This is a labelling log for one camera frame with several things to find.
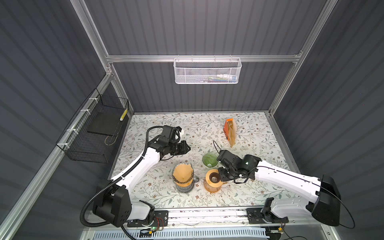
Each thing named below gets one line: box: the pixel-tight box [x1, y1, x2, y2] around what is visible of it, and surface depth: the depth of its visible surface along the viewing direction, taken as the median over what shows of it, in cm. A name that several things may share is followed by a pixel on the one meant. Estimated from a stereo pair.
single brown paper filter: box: [173, 164, 194, 183], surface depth 77 cm
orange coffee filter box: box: [223, 118, 237, 148], surface depth 103 cm
